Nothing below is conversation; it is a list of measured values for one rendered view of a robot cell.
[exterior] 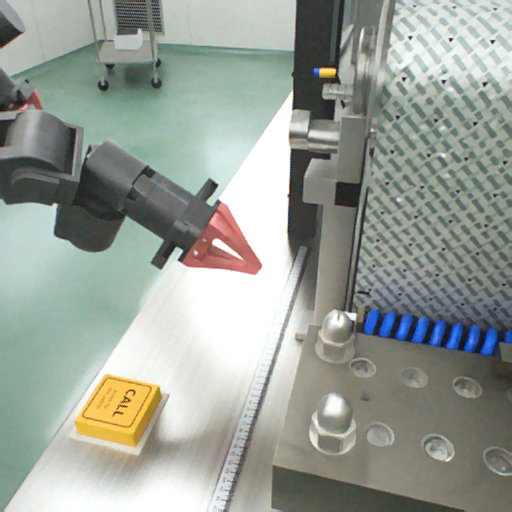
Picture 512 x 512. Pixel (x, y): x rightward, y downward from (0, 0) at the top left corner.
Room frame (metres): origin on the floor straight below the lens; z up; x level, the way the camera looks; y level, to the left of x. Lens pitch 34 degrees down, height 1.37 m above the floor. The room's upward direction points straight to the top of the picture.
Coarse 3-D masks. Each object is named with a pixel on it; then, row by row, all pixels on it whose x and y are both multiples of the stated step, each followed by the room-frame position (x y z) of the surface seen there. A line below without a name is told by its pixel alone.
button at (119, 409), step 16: (112, 384) 0.39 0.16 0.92; (128, 384) 0.39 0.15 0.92; (144, 384) 0.39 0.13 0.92; (96, 400) 0.37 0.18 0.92; (112, 400) 0.37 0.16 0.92; (128, 400) 0.37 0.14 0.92; (144, 400) 0.37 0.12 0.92; (80, 416) 0.35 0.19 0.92; (96, 416) 0.35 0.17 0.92; (112, 416) 0.35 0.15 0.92; (128, 416) 0.35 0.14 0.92; (144, 416) 0.35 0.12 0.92; (80, 432) 0.34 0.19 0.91; (96, 432) 0.34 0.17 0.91; (112, 432) 0.33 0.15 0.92; (128, 432) 0.33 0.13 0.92
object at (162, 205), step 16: (144, 176) 0.46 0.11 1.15; (160, 176) 0.47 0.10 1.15; (144, 192) 0.44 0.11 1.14; (160, 192) 0.45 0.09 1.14; (176, 192) 0.45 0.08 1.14; (208, 192) 0.48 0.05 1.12; (128, 208) 0.44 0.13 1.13; (144, 208) 0.44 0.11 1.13; (160, 208) 0.44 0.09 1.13; (176, 208) 0.44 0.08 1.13; (192, 208) 0.43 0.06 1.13; (144, 224) 0.44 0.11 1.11; (160, 224) 0.43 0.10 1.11; (176, 224) 0.40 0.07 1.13; (176, 240) 0.40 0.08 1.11; (160, 256) 0.41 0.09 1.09
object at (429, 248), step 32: (384, 160) 0.40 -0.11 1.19; (416, 160) 0.39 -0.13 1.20; (448, 160) 0.39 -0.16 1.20; (384, 192) 0.40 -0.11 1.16; (416, 192) 0.39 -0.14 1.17; (448, 192) 0.39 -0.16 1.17; (480, 192) 0.38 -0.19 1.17; (384, 224) 0.40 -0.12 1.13; (416, 224) 0.39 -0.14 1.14; (448, 224) 0.38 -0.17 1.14; (480, 224) 0.38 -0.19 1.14; (384, 256) 0.40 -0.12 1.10; (416, 256) 0.39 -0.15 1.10; (448, 256) 0.38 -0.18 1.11; (480, 256) 0.38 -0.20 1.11; (384, 288) 0.40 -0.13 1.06; (416, 288) 0.39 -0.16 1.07; (448, 288) 0.38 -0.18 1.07; (480, 288) 0.37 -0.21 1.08; (416, 320) 0.39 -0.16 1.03; (448, 320) 0.38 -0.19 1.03; (480, 320) 0.37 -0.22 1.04
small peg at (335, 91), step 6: (324, 84) 0.46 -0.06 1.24; (330, 84) 0.46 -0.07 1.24; (336, 84) 0.46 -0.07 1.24; (342, 84) 0.46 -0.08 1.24; (324, 90) 0.46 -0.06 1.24; (330, 90) 0.46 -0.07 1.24; (336, 90) 0.45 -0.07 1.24; (342, 90) 0.45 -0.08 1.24; (348, 90) 0.45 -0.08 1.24; (324, 96) 0.46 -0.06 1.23; (330, 96) 0.46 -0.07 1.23; (336, 96) 0.45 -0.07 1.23; (342, 96) 0.45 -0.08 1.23; (348, 96) 0.45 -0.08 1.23
